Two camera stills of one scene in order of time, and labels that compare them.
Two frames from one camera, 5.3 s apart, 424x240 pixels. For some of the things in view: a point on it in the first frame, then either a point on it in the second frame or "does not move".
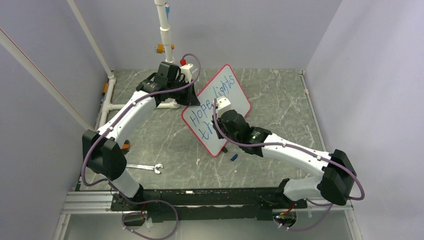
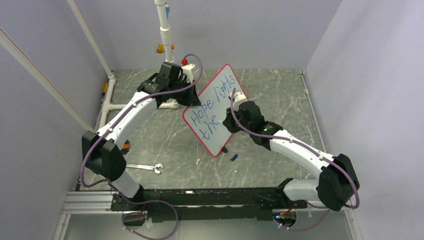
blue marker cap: x=234 y=157 does not move
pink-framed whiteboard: x=226 y=83 does not move
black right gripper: x=219 y=135 → x=228 y=121
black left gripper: x=190 y=99 does not move
